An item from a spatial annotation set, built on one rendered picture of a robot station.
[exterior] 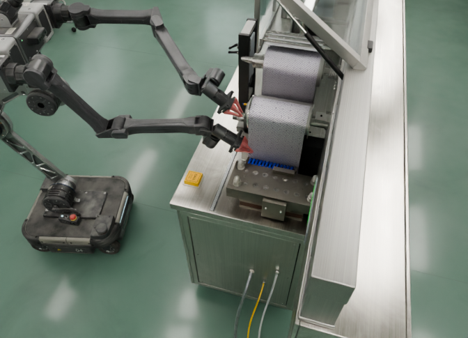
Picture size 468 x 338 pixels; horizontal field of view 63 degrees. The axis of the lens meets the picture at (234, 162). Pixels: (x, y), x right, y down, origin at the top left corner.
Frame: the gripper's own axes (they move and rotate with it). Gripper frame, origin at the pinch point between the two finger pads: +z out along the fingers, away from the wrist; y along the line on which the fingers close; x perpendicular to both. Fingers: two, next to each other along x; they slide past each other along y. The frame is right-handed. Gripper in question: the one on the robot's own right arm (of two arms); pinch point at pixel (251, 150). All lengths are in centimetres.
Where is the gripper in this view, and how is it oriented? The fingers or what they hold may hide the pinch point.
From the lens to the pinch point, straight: 172.6
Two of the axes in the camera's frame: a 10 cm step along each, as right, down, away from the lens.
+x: 4.6, -4.9, -7.4
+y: -2.8, 7.1, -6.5
